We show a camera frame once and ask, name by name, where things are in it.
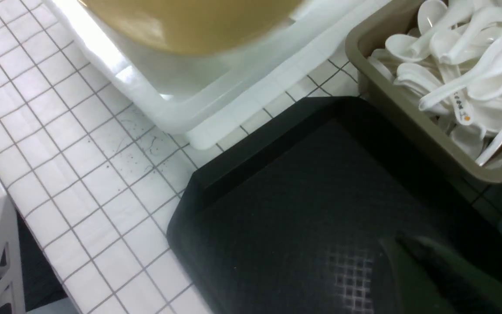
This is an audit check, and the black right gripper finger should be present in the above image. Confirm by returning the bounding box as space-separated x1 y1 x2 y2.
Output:
371 234 502 314

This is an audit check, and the yellow noodle bowl in tub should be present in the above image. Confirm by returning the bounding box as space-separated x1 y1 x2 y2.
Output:
82 0 302 55

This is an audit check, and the black serving tray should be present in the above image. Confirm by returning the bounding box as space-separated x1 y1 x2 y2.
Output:
167 97 502 314

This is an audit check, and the olive brown spoon bin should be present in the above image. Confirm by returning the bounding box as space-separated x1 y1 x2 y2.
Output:
345 0 502 184

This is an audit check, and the white spoon centre of pile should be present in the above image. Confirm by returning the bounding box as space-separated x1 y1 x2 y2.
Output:
419 37 502 107

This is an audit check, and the large translucent white plastic tub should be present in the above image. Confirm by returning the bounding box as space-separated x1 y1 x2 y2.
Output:
44 0 376 150

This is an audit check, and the white spoon with printed handle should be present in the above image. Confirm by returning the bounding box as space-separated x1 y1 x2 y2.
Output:
437 62 475 126

